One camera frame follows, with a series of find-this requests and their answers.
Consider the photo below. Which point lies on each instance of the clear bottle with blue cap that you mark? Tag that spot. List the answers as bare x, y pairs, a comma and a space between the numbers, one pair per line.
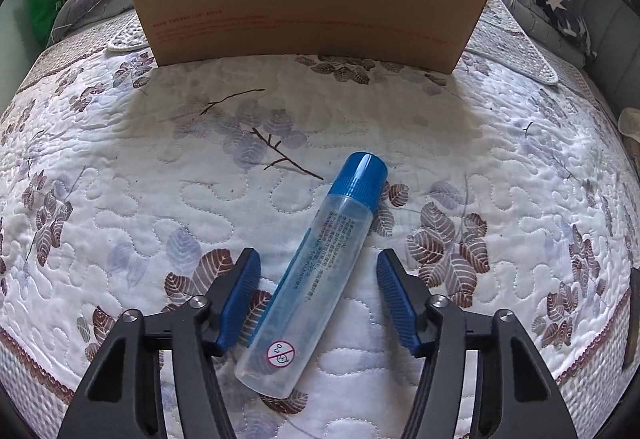
320, 259

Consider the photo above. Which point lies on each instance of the grey padded headboard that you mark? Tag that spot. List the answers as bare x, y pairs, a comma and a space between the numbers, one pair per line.
600, 4

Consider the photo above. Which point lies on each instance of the beige crumpled cloth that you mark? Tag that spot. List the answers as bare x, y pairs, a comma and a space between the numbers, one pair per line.
631, 126

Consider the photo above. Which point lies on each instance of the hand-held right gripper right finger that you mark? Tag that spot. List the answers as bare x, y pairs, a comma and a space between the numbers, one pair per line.
397, 304

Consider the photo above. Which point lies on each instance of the brown cardboard box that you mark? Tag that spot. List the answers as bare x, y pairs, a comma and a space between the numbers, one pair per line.
300, 4

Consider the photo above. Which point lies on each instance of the green plastic bag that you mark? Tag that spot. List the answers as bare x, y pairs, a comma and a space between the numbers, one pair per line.
45, 9

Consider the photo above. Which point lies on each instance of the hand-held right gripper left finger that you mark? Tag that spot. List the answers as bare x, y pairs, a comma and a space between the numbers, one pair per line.
240, 304

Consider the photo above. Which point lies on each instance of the grey folded blanket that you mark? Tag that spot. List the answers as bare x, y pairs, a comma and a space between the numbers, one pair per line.
530, 24

